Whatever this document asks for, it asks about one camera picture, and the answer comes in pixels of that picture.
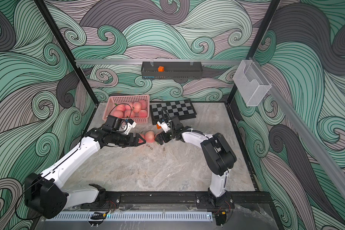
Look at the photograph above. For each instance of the peach with leaf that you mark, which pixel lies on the peach with leaf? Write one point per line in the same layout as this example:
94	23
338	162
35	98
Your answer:
137	106
143	113

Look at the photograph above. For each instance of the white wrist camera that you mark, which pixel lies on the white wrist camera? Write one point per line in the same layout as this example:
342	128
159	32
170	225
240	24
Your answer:
129	124
165	125

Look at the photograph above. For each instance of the black folding chess board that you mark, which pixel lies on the black folding chess board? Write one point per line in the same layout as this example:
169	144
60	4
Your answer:
183	109

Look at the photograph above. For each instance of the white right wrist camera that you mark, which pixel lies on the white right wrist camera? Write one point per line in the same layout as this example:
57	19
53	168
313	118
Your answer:
165	125

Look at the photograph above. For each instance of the black frame post right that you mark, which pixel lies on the black frame post right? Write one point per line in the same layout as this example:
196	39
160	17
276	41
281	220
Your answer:
257	40

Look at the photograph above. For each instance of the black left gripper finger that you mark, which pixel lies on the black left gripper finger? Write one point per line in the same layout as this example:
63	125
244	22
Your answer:
136	137
136	143

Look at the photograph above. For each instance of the black wall shelf tray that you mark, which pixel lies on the black wall shelf tray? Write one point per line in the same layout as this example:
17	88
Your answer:
172	70

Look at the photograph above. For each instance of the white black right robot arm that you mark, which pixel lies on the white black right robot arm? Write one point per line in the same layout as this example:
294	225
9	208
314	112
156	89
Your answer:
219	156

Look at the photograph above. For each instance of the black frame post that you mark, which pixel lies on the black frame post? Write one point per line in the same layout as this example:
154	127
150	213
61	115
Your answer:
69	55
257	40

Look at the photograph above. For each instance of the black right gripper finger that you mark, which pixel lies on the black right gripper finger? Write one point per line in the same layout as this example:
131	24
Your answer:
159	138
167	137

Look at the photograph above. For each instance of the peach cracked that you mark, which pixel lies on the peach cracked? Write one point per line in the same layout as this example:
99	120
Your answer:
120	107

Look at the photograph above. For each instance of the pink perforated plastic basket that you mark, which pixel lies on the pink perforated plastic basket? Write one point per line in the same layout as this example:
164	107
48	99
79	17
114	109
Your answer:
112	101

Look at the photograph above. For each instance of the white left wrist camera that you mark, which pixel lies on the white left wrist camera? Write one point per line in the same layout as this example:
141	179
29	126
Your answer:
129	124

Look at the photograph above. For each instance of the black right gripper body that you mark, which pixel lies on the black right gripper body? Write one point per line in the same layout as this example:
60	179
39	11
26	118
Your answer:
175	132

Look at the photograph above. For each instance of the black frame post left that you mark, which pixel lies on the black frame post left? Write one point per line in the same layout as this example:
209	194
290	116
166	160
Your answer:
69	55

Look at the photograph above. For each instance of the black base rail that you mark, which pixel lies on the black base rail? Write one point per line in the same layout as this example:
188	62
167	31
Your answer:
195	199

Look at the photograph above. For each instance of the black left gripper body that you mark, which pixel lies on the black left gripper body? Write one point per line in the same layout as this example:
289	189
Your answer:
120	139

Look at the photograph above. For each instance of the aluminium wall rail right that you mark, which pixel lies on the aluminium wall rail right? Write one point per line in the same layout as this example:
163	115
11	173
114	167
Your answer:
319	152

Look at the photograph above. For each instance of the white vented cable duct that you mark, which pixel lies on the white vented cable duct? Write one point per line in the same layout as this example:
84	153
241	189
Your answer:
201	216

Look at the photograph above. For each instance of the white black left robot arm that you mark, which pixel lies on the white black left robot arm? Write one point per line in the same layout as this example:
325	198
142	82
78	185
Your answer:
44	192

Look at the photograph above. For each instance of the peach pale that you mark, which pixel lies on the peach pale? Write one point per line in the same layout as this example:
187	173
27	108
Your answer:
150	137

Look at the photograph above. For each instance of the peach with leaf back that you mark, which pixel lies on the peach with leaf back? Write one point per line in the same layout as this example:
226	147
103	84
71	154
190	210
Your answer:
143	113

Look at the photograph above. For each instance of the clear acrylic wall holder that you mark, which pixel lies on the clear acrylic wall holder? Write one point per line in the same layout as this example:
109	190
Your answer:
251	82

